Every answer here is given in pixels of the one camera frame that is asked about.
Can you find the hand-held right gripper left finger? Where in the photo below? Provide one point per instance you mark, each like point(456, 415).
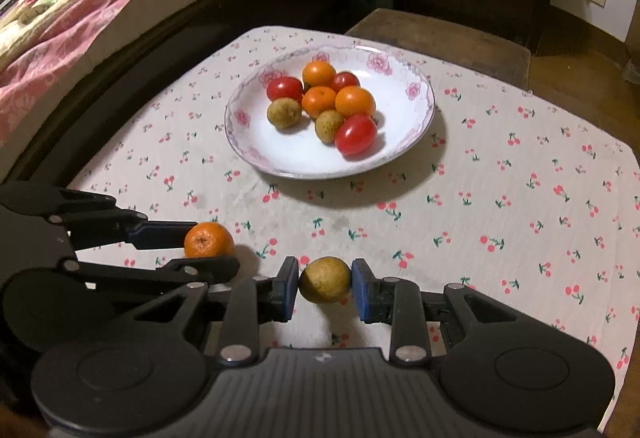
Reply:
point(287, 290)

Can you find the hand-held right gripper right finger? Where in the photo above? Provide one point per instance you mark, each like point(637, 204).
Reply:
point(361, 292)

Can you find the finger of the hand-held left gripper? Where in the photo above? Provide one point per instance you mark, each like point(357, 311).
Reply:
point(210, 269)
point(160, 235)

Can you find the small orange mandarin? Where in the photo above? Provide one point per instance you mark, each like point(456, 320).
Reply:
point(356, 101)
point(320, 102)
point(207, 240)
point(319, 73)

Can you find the small brown round fruit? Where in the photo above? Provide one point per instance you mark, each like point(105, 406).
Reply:
point(325, 279)
point(284, 113)
point(327, 125)

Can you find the white floral rimmed plate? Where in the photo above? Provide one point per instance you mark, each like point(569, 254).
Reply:
point(300, 152)

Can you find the white cherry print tablecloth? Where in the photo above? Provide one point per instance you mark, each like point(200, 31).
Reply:
point(475, 228)

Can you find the red cherry tomato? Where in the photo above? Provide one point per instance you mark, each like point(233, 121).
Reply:
point(347, 80)
point(356, 136)
point(284, 88)

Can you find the pink floral blanket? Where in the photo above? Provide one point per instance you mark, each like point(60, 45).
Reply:
point(90, 37)

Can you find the pale yellow blanket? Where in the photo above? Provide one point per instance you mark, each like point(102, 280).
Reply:
point(75, 10)

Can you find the brown wooden stool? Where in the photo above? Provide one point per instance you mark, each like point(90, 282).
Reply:
point(440, 42)

